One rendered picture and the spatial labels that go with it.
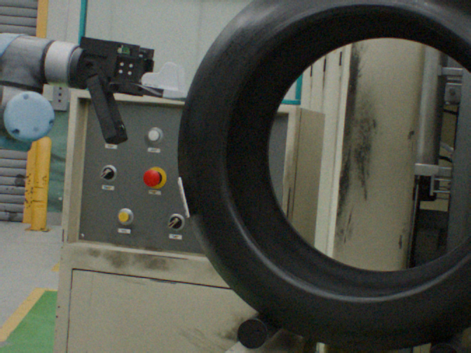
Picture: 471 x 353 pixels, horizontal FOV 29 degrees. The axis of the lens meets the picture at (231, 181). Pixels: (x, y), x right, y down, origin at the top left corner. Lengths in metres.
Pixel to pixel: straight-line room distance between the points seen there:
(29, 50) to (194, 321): 0.85
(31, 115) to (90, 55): 0.18
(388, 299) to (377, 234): 0.41
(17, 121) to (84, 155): 0.87
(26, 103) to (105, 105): 0.15
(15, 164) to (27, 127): 9.22
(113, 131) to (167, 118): 0.70
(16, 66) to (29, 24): 9.11
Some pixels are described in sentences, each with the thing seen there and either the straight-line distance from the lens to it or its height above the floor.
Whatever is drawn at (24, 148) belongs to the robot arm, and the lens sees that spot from 1.57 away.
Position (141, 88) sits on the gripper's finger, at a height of 1.25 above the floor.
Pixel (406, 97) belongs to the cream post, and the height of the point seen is 1.28.
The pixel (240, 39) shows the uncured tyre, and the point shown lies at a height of 1.33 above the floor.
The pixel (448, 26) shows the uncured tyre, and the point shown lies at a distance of 1.30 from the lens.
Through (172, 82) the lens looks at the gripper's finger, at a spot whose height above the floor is 1.27.
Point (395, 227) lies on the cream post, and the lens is 1.70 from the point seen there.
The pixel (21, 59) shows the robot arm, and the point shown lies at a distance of 1.56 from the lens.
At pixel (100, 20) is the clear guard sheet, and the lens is 2.25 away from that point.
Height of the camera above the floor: 1.20
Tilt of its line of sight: 3 degrees down
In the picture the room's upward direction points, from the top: 5 degrees clockwise
